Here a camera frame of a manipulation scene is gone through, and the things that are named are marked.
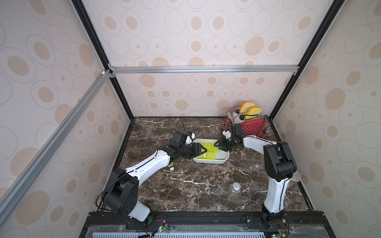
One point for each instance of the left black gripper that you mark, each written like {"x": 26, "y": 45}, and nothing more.
{"x": 195, "y": 150}

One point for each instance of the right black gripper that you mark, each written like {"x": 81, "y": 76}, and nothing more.
{"x": 227, "y": 143}

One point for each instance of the yellow shuttlecock seven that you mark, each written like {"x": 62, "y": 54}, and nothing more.
{"x": 213, "y": 156}

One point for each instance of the yellow shuttlecock nine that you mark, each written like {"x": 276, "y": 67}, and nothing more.
{"x": 171, "y": 166}

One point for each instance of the yellow shuttlecock two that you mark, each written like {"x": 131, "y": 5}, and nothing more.
{"x": 210, "y": 146}

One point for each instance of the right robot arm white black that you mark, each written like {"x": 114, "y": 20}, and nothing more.
{"x": 279, "y": 163}

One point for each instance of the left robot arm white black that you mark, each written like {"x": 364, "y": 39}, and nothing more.
{"x": 121, "y": 191}

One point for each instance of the white plastic storage box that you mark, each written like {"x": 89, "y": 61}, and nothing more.
{"x": 226, "y": 154}

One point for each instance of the red toaster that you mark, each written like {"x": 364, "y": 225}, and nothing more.
{"x": 256, "y": 126}

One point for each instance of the yellow bread slice rear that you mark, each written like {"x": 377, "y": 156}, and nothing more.
{"x": 246, "y": 107}

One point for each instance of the yellow bread slice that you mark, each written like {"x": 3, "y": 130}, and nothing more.
{"x": 246, "y": 107}
{"x": 252, "y": 113}

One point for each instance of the yellow bread slice front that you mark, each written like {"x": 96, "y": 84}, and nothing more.
{"x": 252, "y": 113}

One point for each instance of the glass spice jar silver lid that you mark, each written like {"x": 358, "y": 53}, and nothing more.
{"x": 234, "y": 190}

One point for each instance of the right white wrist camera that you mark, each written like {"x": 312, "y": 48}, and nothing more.
{"x": 227, "y": 134}

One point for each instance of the aluminium frame bar rear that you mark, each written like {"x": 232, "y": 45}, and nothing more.
{"x": 205, "y": 69}

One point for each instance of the aluminium frame bar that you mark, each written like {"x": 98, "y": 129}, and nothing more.
{"x": 205, "y": 69}
{"x": 26, "y": 179}

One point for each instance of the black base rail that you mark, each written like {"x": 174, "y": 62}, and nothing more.
{"x": 310, "y": 224}

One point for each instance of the aluminium frame bar left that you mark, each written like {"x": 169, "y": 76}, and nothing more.
{"x": 26, "y": 179}

